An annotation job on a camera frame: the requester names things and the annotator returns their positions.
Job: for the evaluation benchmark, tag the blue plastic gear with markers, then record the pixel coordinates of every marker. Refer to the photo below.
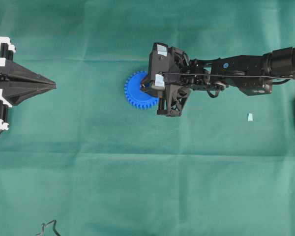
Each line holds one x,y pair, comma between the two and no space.
135,96

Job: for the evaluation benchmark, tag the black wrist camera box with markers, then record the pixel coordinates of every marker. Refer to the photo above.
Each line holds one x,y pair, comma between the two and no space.
158,63

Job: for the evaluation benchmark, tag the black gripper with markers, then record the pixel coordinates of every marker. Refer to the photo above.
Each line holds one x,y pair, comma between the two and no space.
181,74

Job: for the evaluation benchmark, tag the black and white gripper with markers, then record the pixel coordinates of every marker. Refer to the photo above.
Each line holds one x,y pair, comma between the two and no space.
13,93

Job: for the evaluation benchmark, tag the green table cloth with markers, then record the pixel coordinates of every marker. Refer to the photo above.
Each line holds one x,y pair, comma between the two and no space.
83,156

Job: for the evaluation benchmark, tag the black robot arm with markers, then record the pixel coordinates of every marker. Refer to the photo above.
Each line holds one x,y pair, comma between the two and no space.
252,75

